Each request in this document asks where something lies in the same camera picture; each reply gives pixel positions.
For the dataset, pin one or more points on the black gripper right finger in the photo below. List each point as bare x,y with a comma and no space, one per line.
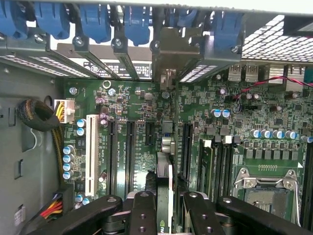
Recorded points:
203,215

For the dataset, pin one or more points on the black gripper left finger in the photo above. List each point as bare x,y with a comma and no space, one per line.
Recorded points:
143,215

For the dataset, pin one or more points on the long black expansion slot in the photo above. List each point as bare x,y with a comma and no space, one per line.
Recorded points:
187,151
130,156
112,156

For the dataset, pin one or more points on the CPU socket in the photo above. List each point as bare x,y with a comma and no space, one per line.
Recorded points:
266,203

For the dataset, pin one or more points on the white expansion slot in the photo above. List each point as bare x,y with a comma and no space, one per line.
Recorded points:
91,156

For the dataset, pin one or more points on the short black expansion slot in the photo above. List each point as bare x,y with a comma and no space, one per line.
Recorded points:
149,133

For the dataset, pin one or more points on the locking lever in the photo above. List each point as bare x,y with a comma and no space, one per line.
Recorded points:
298,203

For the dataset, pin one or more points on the green motherboard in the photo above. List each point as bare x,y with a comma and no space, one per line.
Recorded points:
137,102

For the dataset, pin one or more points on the white power connector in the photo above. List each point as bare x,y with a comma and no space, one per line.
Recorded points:
67,110

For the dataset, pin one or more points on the open black PC case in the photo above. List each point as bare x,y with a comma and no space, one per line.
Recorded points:
24,147

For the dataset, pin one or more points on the blue card latch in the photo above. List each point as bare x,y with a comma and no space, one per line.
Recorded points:
12,22
52,22
137,27
95,24
185,18
227,31

